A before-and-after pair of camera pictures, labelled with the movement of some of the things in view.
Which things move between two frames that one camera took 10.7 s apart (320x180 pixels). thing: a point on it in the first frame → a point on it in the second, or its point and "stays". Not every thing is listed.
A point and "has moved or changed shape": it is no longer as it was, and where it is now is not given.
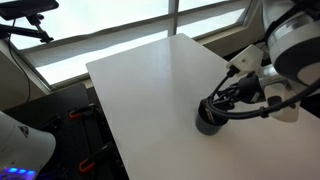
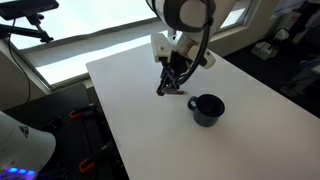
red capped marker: [208, 111] → [171, 92]
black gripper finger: [225, 104] → [165, 76]
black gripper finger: [228, 92] → [174, 86]
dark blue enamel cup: [203, 122] has moved or changed shape
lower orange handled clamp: [87, 163] stays
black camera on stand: [32, 9] stays
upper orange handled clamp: [78, 113] stays
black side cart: [85, 147] stays
